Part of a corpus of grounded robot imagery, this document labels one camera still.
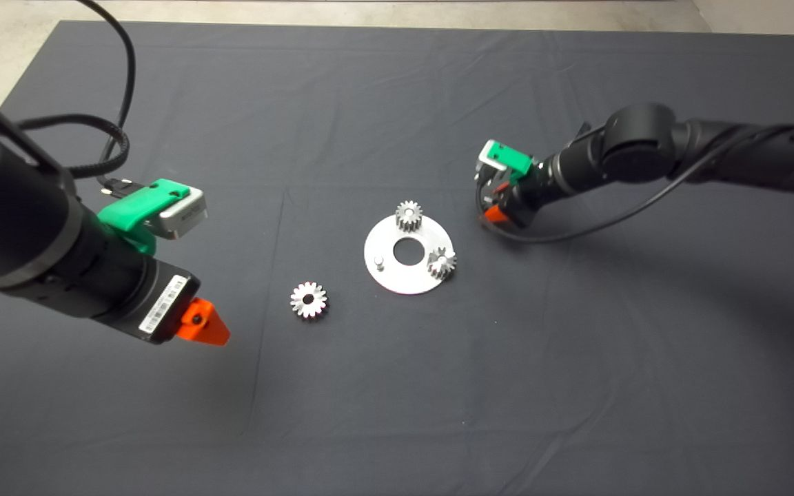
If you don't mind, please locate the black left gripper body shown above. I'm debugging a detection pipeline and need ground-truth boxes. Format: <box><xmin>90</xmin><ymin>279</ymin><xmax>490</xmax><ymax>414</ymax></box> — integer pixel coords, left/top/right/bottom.
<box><xmin>49</xmin><ymin>231</ymin><xmax>201</xmax><ymax>345</ymax></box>

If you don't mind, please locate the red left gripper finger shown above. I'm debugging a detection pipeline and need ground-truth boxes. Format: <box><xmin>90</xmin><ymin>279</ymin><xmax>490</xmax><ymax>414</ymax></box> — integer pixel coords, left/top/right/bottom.
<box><xmin>176</xmin><ymin>298</ymin><xmax>231</xmax><ymax>347</ymax></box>

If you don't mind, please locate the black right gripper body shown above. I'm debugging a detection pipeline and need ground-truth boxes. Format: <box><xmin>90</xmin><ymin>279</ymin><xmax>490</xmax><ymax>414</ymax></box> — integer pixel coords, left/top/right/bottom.
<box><xmin>497</xmin><ymin>160</ymin><xmax>567</xmax><ymax>229</ymax></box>

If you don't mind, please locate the large steel gear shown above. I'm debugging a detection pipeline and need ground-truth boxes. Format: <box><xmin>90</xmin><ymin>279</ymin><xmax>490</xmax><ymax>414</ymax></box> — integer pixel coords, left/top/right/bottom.
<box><xmin>290</xmin><ymin>281</ymin><xmax>329</xmax><ymax>320</ymax></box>

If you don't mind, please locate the round metal plate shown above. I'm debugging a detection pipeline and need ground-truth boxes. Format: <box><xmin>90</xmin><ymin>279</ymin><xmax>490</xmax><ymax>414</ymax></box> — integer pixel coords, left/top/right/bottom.
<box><xmin>363</xmin><ymin>214</ymin><xmax>454</xmax><ymax>296</ymax></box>

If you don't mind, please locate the dark grey table cloth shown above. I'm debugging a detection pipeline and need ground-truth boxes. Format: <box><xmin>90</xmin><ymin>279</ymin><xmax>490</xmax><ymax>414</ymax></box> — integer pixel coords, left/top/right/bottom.
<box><xmin>0</xmin><ymin>21</ymin><xmax>794</xmax><ymax>496</ymax></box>

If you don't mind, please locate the grey right camera box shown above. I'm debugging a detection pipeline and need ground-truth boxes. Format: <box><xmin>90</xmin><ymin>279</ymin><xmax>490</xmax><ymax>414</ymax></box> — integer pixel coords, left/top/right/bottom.
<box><xmin>476</xmin><ymin>146</ymin><xmax>508</xmax><ymax>181</ymax></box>

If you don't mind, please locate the grey camera box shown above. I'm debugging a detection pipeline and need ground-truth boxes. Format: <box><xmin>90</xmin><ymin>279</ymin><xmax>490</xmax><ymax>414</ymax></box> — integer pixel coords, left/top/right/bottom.
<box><xmin>152</xmin><ymin>187</ymin><xmax>208</xmax><ymax>240</ymax></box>
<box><xmin>476</xmin><ymin>146</ymin><xmax>508</xmax><ymax>181</ymax></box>

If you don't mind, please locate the green right camera mount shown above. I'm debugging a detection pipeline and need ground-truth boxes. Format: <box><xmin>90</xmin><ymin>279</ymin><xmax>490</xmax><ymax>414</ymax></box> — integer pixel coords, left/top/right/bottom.
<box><xmin>485</xmin><ymin>140</ymin><xmax>536</xmax><ymax>178</ymax></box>

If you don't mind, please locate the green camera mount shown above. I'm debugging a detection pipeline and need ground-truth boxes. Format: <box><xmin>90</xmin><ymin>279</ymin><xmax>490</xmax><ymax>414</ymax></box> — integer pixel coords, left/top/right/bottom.
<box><xmin>485</xmin><ymin>140</ymin><xmax>536</xmax><ymax>178</ymax></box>
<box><xmin>97</xmin><ymin>179</ymin><xmax>191</xmax><ymax>256</ymax></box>

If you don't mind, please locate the thin black right camera cable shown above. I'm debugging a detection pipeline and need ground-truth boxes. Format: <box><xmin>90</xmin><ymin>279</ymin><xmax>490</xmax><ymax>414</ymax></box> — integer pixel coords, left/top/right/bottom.
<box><xmin>474</xmin><ymin>124</ymin><xmax>794</xmax><ymax>300</ymax></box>

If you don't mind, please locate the thin black camera cable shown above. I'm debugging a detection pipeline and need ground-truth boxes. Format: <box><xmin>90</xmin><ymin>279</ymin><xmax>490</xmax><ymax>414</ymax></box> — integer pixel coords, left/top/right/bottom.
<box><xmin>77</xmin><ymin>0</ymin><xmax>146</xmax><ymax>200</ymax></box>
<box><xmin>474</xmin><ymin>124</ymin><xmax>794</xmax><ymax>300</ymax></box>

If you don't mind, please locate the green left camera mount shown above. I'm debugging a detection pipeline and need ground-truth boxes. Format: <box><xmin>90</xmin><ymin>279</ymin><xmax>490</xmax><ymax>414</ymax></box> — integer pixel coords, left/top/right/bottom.
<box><xmin>97</xmin><ymin>179</ymin><xmax>191</xmax><ymax>256</ymax></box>

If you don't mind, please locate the grey left camera box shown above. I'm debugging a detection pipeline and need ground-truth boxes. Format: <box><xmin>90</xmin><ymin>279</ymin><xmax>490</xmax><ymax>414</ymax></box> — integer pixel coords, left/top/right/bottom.
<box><xmin>152</xmin><ymin>187</ymin><xmax>208</xmax><ymax>240</ymax></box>

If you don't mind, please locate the braided black left arm cable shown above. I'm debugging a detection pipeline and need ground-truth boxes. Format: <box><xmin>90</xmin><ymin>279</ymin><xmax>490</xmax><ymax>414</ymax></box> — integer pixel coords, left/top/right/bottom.
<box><xmin>17</xmin><ymin>114</ymin><xmax>130</xmax><ymax>178</ymax></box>

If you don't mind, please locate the thin black left camera cable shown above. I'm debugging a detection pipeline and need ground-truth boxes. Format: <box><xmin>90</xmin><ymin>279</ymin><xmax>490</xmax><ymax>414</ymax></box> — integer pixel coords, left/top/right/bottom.
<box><xmin>77</xmin><ymin>0</ymin><xmax>146</xmax><ymax>200</ymax></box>

